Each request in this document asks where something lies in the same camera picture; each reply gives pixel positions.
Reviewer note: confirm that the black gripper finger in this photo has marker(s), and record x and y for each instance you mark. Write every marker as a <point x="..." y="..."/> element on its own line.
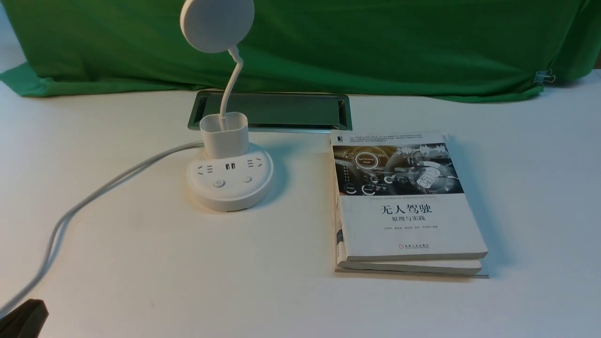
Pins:
<point x="26" y="321"/>

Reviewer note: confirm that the white desk lamp with sockets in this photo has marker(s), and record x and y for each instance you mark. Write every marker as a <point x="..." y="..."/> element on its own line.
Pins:
<point x="233" y="173"/>

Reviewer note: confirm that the white book with Chinese title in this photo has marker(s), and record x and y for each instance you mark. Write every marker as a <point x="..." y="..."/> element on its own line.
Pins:
<point x="398" y="198"/>

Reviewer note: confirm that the green backdrop cloth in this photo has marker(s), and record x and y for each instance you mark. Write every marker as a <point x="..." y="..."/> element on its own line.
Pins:
<point x="458" y="50"/>

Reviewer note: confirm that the silver binder clip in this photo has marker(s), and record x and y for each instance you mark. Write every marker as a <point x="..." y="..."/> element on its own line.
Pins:
<point x="543" y="77"/>

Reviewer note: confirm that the metal desk cable grommet tray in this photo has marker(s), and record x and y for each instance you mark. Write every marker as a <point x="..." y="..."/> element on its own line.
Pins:
<point x="293" y="112"/>

